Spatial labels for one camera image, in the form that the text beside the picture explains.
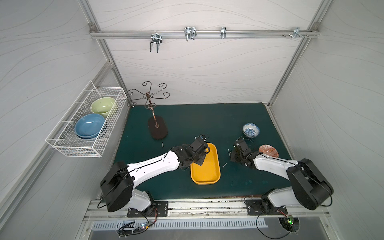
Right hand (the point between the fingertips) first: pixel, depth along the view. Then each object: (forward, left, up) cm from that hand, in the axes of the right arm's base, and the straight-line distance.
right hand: (233, 153), depth 93 cm
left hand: (-7, +20, +11) cm, 24 cm away
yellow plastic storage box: (-14, +16, +1) cm, 21 cm away
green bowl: (+6, +70, +35) cm, 79 cm away
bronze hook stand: (+18, +52, +3) cm, 55 cm away
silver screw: (+5, +47, 0) cm, 47 cm away
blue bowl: (-8, +70, +36) cm, 79 cm away
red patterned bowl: (+3, -22, +1) cm, 22 cm away
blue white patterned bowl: (+19, -14, 0) cm, 23 cm away
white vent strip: (-39, +48, +1) cm, 62 cm away
